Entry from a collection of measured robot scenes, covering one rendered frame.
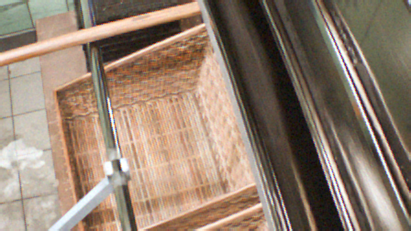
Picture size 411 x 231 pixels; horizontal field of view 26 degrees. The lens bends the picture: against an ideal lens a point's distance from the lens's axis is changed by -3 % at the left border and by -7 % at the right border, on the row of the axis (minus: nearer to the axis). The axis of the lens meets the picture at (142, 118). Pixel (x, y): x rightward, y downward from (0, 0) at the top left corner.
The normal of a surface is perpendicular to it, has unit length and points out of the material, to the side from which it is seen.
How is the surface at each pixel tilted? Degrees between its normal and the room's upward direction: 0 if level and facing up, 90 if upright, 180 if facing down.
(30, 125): 0
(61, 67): 0
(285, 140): 13
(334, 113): 70
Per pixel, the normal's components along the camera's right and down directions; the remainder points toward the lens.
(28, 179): -0.13, -0.64
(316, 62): -0.96, -0.02
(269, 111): 0.09, -0.67
